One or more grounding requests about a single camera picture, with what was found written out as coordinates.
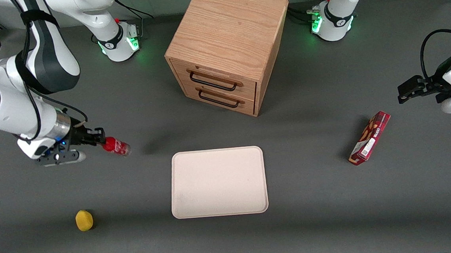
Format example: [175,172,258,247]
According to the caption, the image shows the black base cables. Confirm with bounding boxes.
[286,1,322,25]
[113,0,155,42]

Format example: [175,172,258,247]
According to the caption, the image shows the wooden drawer cabinet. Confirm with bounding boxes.
[160,0,297,123]

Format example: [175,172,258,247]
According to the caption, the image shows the red cookie box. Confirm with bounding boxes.
[345,110,394,167]

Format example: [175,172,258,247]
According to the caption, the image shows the black right base cables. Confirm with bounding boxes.
[113,0,155,42]

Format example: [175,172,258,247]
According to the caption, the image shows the yellow lemon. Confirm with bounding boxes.
[75,209,95,232]

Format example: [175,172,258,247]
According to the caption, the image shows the small red coke bottle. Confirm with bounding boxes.
[102,135,132,158]

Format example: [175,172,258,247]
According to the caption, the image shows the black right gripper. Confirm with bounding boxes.
[64,114,107,150]

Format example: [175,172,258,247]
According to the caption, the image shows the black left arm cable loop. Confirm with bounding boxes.
[418,28,451,82]

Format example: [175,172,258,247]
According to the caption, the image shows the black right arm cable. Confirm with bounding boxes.
[10,0,90,142]

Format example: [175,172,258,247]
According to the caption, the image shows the black left base cables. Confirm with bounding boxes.
[286,1,322,25]

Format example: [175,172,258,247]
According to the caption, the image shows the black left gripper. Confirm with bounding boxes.
[396,72,451,107]

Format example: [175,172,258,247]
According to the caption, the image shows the wooden drawer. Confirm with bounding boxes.
[183,77,257,120]
[172,54,259,107]

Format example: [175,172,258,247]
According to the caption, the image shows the cream plastic tray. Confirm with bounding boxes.
[167,145,270,220]

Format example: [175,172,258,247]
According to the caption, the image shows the black drawer handle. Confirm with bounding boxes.
[189,67,238,94]
[198,85,241,111]

